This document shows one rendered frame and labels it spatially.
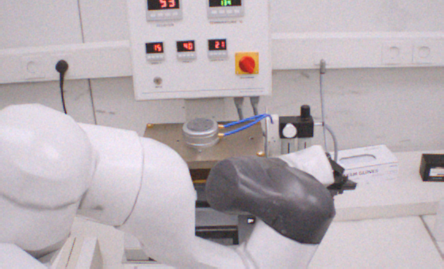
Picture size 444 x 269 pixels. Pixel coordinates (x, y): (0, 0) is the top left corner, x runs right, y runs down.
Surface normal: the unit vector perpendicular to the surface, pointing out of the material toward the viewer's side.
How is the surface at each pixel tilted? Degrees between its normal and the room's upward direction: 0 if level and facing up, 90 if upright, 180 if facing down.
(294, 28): 90
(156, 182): 63
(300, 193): 23
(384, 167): 88
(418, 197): 0
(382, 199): 0
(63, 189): 101
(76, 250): 1
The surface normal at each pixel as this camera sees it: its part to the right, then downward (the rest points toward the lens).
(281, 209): -0.35, -0.19
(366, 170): 0.17, 0.37
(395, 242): -0.04, -0.90
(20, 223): 0.29, 0.54
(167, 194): 0.58, 0.11
